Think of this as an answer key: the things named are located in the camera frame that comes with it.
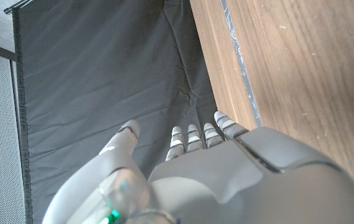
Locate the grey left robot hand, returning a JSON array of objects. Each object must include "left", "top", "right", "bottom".
[{"left": 41, "top": 111, "right": 354, "bottom": 224}]

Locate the black backdrop cloth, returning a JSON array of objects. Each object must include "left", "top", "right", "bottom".
[{"left": 11, "top": 0, "right": 227, "bottom": 224}]

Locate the metal backdrop crossbar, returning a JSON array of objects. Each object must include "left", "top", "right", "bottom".
[{"left": 3, "top": 0, "right": 35, "bottom": 15}]

